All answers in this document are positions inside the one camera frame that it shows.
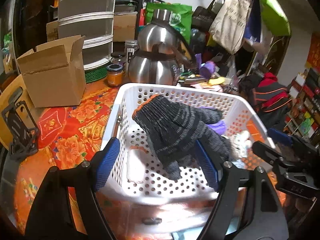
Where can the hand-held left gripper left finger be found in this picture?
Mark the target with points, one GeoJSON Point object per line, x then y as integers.
{"type": "Point", "coordinates": [107, 162]}

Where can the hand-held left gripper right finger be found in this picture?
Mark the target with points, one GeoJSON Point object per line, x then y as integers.
{"type": "Point", "coordinates": [207, 165]}

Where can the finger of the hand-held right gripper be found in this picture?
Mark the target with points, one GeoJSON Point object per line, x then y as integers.
{"type": "Point", "coordinates": [267, 151]}
{"type": "Point", "coordinates": [280, 134]}

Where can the white perforated plastic basket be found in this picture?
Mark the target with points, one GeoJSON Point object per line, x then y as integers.
{"type": "Point", "coordinates": [175, 182]}

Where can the purple and white tissue pack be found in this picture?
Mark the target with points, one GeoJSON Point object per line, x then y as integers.
{"type": "Point", "coordinates": [218, 127]}

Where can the dark grey knit glove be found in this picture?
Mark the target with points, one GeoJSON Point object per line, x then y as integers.
{"type": "Point", "coordinates": [175, 130]}

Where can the white cloth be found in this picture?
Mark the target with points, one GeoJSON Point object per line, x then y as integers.
{"type": "Point", "coordinates": [135, 166]}

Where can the red and black jacket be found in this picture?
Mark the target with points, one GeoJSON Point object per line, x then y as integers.
{"type": "Point", "coordinates": [272, 97]}

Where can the shelf of packaged goods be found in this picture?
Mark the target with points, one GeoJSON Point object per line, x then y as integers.
{"type": "Point", "coordinates": [306, 105]}

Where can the yellow plastic item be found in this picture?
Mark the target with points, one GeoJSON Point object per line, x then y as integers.
{"type": "Point", "coordinates": [217, 81]}

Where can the orange glass jar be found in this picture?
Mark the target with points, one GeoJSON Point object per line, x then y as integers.
{"type": "Point", "coordinates": [115, 76]}

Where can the green woven plastic basket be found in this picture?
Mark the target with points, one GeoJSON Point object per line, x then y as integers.
{"type": "Point", "coordinates": [96, 73]}

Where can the black metal clamp stand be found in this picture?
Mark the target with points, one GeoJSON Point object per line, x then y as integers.
{"type": "Point", "coordinates": [20, 130]}

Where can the purple plastic cup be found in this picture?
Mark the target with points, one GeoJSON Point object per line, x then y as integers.
{"type": "Point", "coordinates": [208, 69]}

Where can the open brown cardboard box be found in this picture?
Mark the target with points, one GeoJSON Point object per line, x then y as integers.
{"type": "Point", "coordinates": [53, 77]}

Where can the small dark lidded jar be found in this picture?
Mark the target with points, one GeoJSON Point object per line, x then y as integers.
{"type": "Point", "coordinates": [118, 58]}

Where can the stainless steel gourd kettle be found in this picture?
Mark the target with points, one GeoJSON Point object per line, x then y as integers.
{"type": "Point", "coordinates": [152, 62]}

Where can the tall clear spice jar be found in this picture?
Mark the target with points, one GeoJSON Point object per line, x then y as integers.
{"type": "Point", "coordinates": [131, 52]}

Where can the dark blue fabric bag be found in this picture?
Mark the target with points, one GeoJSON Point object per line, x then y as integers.
{"type": "Point", "coordinates": [253, 22]}

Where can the beige canvas tote bag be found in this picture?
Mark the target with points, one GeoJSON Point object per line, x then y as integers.
{"type": "Point", "coordinates": [231, 22]}

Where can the lime green fabric bag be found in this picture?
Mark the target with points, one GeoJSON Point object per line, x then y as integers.
{"type": "Point", "coordinates": [273, 12]}

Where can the closed brown cardboard box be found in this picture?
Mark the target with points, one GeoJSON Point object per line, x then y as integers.
{"type": "Point", "coordinates": [125, 27]}

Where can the stacked grey drawer tower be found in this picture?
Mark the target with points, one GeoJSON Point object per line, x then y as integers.
{"type": "Point", "coordinates": [86, 25]}

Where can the green printed shopping bag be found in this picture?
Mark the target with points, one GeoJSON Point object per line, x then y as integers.
{"type": "Point", "coordinates": [180, 17]}

